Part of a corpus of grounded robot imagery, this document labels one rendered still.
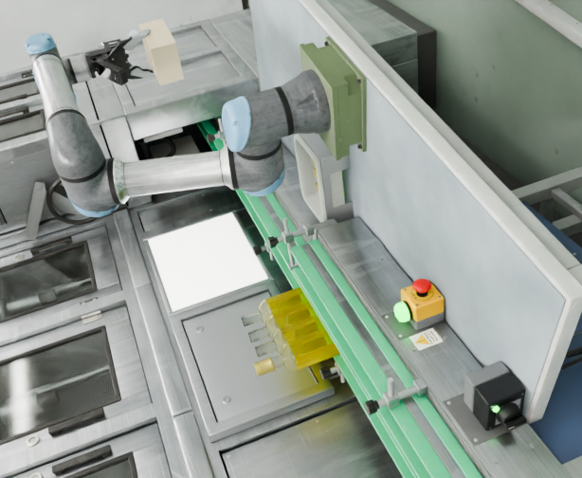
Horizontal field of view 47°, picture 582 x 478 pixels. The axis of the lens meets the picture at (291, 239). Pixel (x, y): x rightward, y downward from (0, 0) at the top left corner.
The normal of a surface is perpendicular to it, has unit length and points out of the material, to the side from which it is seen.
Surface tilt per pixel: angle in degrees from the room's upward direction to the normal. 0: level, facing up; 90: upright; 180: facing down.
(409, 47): 90
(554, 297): 0
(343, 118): 90
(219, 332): 90
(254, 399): 90
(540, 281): 0
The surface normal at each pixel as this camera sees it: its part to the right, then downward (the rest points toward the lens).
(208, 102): 0.35, 0.54
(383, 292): -0.13, -0.78
